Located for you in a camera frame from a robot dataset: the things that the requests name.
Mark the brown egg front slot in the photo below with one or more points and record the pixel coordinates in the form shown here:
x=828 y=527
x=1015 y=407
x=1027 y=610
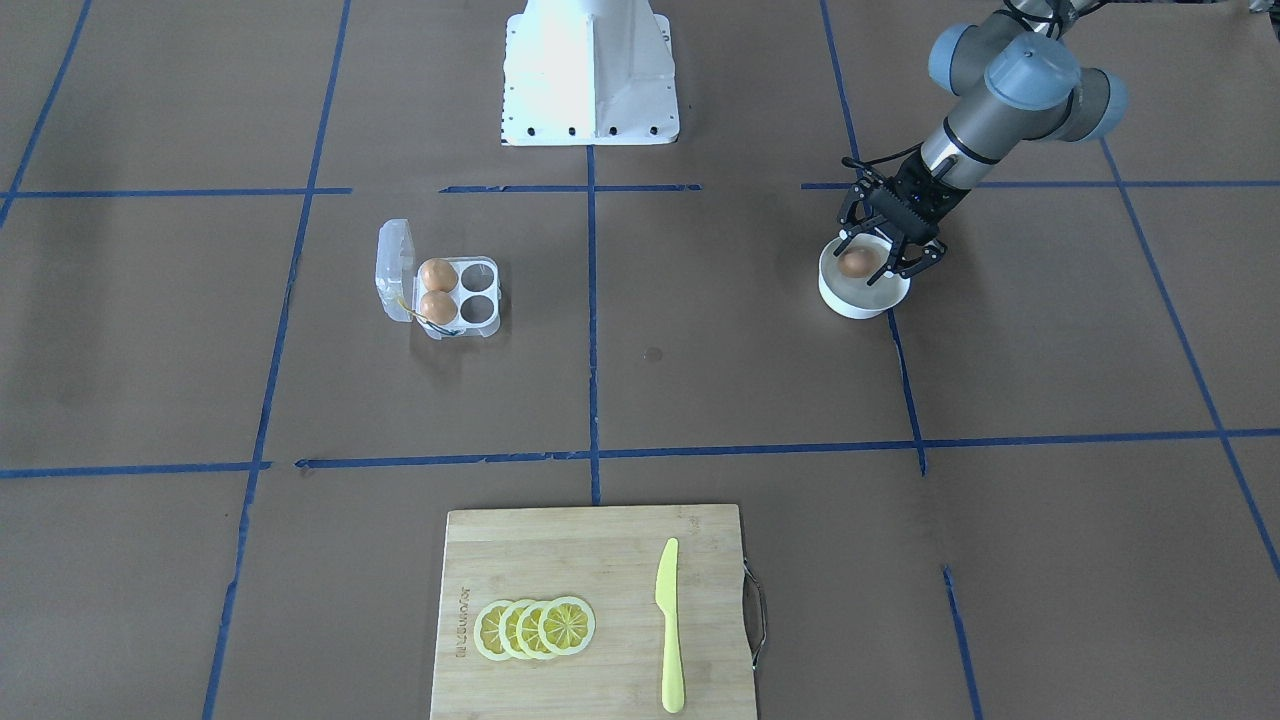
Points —
x=438 y=308

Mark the white round bowl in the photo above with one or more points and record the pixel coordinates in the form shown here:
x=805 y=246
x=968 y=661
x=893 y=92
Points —
x=855 y=297

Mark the clear plastic egg box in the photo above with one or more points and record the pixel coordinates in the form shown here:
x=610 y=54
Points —
x=477 y=295

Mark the yellow plastic knife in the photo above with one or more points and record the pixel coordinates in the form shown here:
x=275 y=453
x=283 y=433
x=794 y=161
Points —
x=672 y=682

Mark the bamboo cutting board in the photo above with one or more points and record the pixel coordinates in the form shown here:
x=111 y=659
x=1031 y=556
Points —
x=609 y=557

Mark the brown egg slot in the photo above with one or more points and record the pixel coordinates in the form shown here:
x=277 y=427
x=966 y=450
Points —
x=438 y=308
x=438 y=275

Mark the brown egg rear slot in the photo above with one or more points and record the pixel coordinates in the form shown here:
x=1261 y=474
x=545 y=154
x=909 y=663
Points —
x=438 y=275

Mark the brown egg from bowl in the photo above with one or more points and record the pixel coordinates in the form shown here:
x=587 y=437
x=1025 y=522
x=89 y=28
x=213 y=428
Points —
x=858 y=262

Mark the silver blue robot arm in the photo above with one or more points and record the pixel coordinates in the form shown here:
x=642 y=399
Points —
x=1014 y=81

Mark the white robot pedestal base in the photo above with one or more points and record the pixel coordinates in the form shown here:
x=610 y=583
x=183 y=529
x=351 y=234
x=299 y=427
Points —
x=589 y=73

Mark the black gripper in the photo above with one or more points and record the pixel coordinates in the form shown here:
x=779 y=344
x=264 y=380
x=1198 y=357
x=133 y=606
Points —
x=917 y=200

